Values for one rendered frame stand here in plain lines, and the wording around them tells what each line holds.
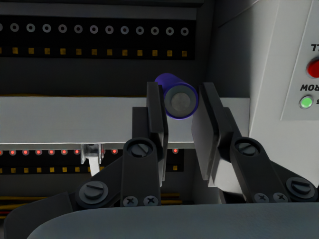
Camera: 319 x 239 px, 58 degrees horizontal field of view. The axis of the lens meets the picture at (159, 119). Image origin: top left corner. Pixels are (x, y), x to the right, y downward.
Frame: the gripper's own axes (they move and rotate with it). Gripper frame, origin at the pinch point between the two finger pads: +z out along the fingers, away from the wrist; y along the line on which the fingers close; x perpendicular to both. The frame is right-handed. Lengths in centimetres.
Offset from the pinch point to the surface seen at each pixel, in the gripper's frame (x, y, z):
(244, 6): 0.2, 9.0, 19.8
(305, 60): -2.2, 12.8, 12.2
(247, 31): -1.8, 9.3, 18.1
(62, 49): -8.0, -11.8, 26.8
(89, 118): -8.6, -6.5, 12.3
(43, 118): -8.6, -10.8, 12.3
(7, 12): -3.9, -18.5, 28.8
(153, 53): -8.2, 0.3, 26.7
